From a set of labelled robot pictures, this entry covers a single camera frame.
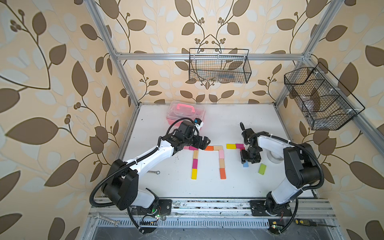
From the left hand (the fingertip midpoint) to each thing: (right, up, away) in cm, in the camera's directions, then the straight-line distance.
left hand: (201, 137), depth 82 cm
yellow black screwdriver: (+49, -38, -14) cm, 64 cm away
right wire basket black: (+61, +17, -10) cm, 64 cm away
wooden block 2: (+10, -8, +12) cm, 18 cm away
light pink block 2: (+13, -12, +11) cm, 21 cm away
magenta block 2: (-4, -17, +8) cm, 19 cm away
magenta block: (-5, -5, -7) cm, 10 cm away
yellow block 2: (+19, -8, +13) cm, 24 cm away
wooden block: (-4, -12, +11) cm, 17 cm away
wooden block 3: (+13, -17, +7) cm, 22 cm away
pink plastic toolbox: (-16, +16, +20) cm, 30 cm away
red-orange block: (+12, -22, +4) cm, 26 cm away
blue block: (+27, -17, +6) cm, 32 cm away
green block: (+36, -20, +6) cm, 42 cm away
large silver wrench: (-47, -39, -10) cm, 62 cm away
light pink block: (-10, -8, +12) cm, 17 cm away
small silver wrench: (-26, -21, +4) cm, 34 cm away
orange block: (+5, -9, +12) cm, 16 cm away
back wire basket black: (+14, +45, +15) cm, 50 cm away
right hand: (+28, -16, +8) cm, 34 cm away
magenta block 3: (+25, -8, +13) cm, 29 cm away
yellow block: (-4, -22, +4) cm, 23 cm away
